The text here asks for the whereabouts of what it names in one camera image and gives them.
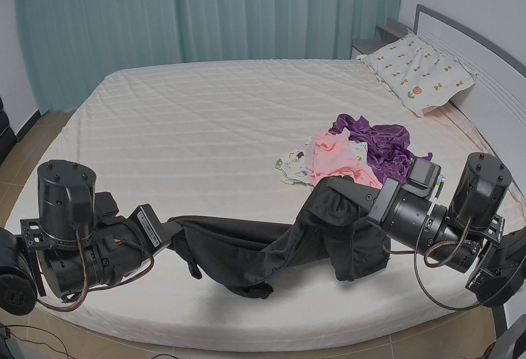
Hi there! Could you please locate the bed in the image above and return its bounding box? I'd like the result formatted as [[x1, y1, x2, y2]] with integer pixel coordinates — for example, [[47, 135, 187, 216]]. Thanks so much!
[[0, 4, 526, 350]]

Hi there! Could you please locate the black T-shirt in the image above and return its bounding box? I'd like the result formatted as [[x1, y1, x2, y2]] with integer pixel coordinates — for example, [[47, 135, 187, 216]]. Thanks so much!
[[168, 176, 392, 300]]

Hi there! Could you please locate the pink garment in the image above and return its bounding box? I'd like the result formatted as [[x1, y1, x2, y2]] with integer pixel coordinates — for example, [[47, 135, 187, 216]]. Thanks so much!
[[306, 129, 383, 189]]

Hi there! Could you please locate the purple garment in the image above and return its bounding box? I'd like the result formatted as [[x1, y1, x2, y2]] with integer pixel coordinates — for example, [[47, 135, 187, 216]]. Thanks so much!
[[328, 114, 434, 189]]

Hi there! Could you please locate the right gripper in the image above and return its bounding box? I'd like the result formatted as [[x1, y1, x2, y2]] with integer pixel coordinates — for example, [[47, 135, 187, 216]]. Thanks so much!
[[326, 176, 449, 245]]

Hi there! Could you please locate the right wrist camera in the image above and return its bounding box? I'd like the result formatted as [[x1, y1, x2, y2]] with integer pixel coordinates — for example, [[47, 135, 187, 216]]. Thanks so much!
[[406, 157, 445, 196]]

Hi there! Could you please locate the white printed pillow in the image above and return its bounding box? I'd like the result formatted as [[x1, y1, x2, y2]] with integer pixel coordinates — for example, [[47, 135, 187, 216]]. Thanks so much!
[[355, 28, 477, 117]]

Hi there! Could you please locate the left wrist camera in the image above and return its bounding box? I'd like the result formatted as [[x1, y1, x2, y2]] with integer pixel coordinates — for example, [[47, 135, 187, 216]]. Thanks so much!
[[95, 192, 121, 222]]

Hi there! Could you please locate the blue-green curtain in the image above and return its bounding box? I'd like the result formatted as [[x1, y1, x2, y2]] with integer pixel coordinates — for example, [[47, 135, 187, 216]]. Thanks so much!
[[16, 0, 181, 113], [173, 0, 405, 62]]

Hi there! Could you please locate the white printed garment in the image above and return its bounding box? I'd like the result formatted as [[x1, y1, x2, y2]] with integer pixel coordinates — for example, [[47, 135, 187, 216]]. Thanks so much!
[[275, 136, 368, 187]]

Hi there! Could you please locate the grey white bedside table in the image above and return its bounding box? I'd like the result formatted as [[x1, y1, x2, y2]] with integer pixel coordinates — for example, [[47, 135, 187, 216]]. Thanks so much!
[[351, 18, 413, 59]]

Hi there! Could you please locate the black cable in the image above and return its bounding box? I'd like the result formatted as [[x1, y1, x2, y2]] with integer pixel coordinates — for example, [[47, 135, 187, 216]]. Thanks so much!
[[37, 226, 155, 312], [413, 222, 494, 311]]

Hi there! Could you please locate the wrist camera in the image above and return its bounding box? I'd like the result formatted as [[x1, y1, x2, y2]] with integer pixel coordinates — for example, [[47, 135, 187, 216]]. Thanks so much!
[[95, 192, 121, 222], [406, 157, 445, 196]]

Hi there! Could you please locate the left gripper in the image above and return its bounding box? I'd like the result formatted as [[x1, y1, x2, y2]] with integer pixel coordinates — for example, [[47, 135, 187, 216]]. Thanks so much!
[[94, 205, 174, 289]]

